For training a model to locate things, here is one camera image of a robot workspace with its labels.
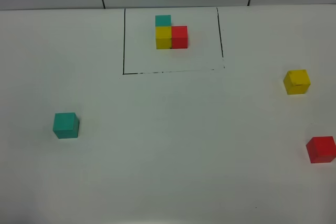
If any teal template block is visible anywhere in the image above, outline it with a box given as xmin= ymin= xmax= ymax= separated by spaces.
xmin=155 ymin=15 xmax=172 ymax=27

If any yellow template block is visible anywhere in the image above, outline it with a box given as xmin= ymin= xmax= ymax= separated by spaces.
xmin=155 ymin=26 xmax=172 ymax=49

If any red template block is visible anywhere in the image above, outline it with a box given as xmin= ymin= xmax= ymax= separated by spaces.
xmin=172 ymin=26 xmax=188 ymax=49

